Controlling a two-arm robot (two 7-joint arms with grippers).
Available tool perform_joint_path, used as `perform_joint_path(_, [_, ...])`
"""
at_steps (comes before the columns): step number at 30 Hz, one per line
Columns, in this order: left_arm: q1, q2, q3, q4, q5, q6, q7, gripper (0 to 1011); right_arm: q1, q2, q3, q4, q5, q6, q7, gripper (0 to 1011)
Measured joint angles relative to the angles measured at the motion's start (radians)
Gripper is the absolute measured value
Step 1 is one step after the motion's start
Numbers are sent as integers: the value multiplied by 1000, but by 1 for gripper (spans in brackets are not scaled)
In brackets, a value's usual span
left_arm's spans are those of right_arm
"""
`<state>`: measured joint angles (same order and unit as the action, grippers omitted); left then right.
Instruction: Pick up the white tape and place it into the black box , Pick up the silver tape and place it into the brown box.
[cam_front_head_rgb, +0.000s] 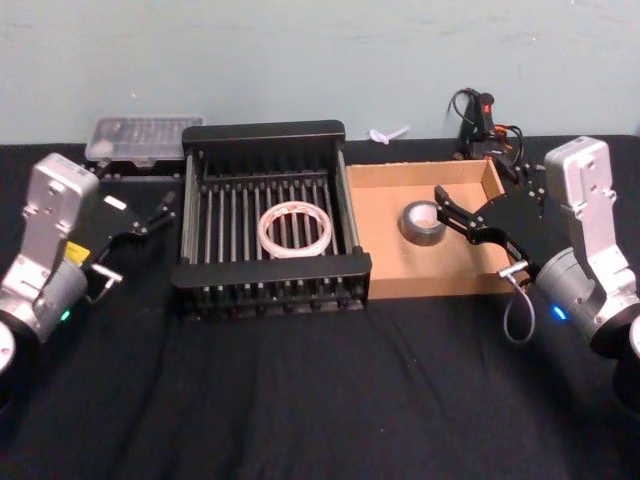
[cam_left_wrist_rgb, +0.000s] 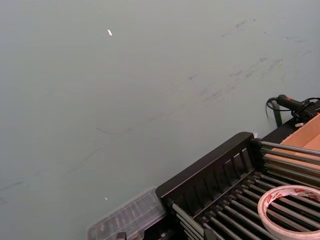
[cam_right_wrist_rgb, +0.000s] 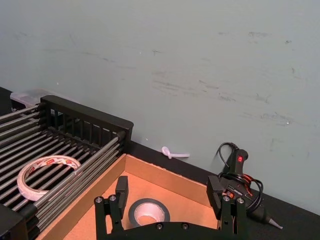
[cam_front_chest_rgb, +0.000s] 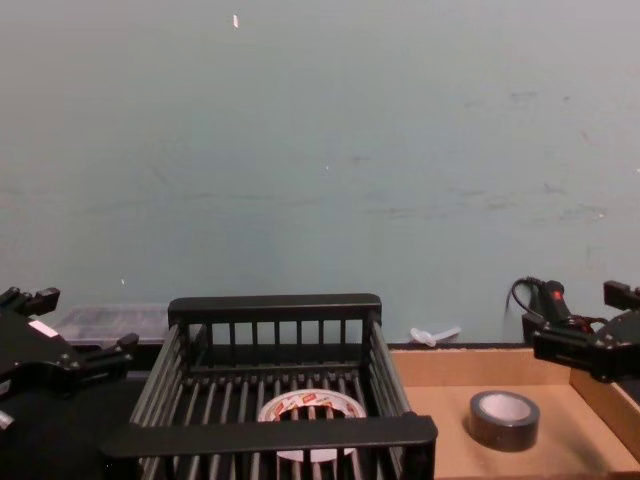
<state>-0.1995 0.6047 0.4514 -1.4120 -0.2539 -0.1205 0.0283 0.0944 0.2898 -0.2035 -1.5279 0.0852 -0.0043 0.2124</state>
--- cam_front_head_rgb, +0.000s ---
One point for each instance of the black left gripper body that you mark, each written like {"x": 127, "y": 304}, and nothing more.
{"x": 107, "y": 222}

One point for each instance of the silver tape roll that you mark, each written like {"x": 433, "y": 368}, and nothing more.
{"x": 420, "y": 235}

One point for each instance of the black rack with steel bars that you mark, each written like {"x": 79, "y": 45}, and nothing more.
{"x": 270, "y": 135}

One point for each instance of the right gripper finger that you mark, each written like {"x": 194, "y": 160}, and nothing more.
{"x": 462, "y": 222}
{"x": 527, "y": 180}

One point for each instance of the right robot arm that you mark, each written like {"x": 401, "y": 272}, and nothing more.
{"x": 585, "y": 200}

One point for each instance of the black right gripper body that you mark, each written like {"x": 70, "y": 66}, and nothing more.
{"x": 520, "y": 225}

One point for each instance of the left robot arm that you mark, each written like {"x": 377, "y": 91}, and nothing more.
{"x": 50, "y": 210}

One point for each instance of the white tape roll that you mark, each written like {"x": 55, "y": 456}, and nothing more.
{"x": 270, "y": 240}

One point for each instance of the black table cloth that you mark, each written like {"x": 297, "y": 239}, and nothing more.
{"x": 320, "y": 390}

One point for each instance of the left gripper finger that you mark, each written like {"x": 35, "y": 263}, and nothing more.
{"x": 157, "y": 220}

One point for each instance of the shallow brown cardboard tray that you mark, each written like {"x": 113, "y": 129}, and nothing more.
{"x": 395, "y": 270}

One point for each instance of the small white three-armed plastic piece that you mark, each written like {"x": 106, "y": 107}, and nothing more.
{"x": 387, "y": 135}

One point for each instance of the pale grey-green wall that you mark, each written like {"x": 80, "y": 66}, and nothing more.
{"x": 300, "y": 60}

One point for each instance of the clear plastic case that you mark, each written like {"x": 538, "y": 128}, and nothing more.
{"x": 145, "y": 137}

